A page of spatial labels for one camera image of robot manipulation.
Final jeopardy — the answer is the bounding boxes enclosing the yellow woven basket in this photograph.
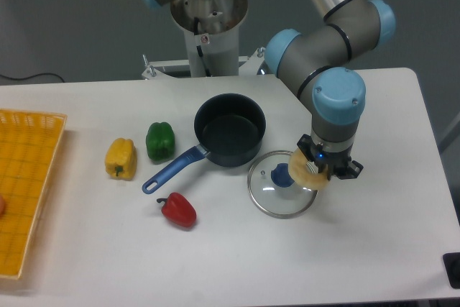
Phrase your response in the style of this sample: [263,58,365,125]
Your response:
[1,109,68,280]

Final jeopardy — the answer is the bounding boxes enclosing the dark blue saucepan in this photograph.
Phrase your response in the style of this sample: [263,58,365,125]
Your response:
[142,93,266,194]

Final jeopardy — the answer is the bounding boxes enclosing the yellow bell pepper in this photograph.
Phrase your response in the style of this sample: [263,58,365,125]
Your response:
[104,138,137,180]

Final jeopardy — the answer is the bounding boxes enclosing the glass pot lid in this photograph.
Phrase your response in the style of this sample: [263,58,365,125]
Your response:
[247,150,318,219]

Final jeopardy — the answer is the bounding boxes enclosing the red bell pepper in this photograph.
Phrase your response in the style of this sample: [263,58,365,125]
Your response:
[156,192,197,229]

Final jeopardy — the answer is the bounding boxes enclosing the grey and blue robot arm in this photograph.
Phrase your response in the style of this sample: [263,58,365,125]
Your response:
[144,0,396,179]

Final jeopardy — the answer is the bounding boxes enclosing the black object at table edge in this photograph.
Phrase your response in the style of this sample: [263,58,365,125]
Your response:
[443,252,460,289]

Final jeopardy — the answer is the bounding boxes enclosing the black cable on floor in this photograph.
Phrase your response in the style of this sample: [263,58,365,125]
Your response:
[0,72,66,82]

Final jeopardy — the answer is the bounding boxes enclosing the green bell pepper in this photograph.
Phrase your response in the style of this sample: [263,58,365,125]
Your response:
[145,122,175,162]

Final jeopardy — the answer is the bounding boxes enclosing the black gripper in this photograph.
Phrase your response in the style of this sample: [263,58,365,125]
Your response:
[297,134,363,180]

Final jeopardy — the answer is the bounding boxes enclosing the beige glazed donut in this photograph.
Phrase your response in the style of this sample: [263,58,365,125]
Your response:
[288,149,329,190]

